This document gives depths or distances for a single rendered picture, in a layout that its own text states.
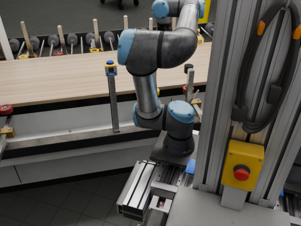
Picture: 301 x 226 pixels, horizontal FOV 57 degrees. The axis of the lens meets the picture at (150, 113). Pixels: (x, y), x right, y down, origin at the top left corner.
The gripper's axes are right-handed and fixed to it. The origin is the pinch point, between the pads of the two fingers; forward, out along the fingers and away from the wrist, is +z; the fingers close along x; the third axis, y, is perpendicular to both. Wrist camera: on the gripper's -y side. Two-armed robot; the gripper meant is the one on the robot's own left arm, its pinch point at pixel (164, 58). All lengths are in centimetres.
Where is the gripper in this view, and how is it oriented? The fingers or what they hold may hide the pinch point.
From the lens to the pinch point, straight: 148.5
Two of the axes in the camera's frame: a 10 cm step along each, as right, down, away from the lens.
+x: 9.5, 1.8, -2.5
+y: -3.1, 5.7, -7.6
